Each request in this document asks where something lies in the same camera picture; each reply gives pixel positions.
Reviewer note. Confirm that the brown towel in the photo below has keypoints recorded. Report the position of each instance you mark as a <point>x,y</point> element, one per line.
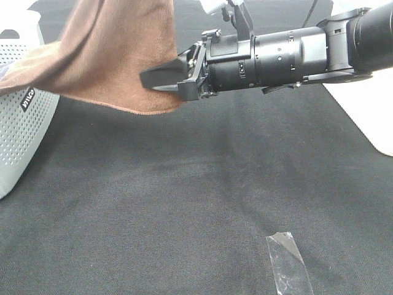
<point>100,54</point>

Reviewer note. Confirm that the black table cloth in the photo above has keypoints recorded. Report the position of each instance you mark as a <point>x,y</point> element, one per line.
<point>115,202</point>

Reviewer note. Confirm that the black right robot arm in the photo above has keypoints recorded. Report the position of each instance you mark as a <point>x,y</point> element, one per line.
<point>292,58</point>

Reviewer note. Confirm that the clear adhesive tape strip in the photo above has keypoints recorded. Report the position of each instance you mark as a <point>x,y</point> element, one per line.
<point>289,270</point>

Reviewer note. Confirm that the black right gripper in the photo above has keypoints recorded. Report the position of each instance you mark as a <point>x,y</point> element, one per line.
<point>215,64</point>

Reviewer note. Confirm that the grey perforated laundry basket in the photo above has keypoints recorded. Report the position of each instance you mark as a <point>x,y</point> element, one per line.
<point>25,114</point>

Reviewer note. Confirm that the white plastic storage box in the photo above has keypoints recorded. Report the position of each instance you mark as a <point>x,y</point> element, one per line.
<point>368,116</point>

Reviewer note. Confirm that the grey cloth in basket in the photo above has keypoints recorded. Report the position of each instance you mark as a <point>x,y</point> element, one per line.
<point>5,71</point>

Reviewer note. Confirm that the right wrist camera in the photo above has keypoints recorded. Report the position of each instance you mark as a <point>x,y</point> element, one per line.
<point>234,12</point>

